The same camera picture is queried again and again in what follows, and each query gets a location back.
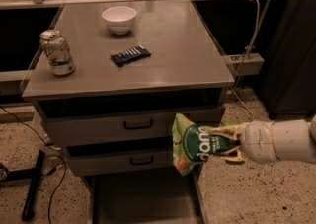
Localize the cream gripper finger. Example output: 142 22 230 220
209 123 245 140
219 146 247 164

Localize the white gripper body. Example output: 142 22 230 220
240 121 275 164

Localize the green rice chip bag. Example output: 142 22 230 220
172 113 240 176

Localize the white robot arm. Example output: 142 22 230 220
209 118 316 164

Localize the middle grey drawer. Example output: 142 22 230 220
63 138 190 177

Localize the grey drawer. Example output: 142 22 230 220
41 105 224 147
63 138 190 177
88 167 208 224

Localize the bottom grey drawer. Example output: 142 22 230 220
88 167 208 224

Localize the grey drawer cabinet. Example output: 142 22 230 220
23 0 233 224

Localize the top grey drawer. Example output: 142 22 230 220
41 105 224 147

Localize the dark cabinet at right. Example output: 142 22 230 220
257 0 316 118

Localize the dark blue snack bar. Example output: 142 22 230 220
110 45 151 67

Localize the white ceramic bowl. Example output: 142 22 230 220
102 6 137 35

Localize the green white soda can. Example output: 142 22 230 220
39 30 75 76

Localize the black floor stand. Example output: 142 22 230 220
0 150 45 221

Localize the white power cable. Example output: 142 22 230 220
226 0 262 120

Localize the grey metal bracket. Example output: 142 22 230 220
223 53 264 77

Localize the black floor cable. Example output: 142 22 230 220
0 104 68 224

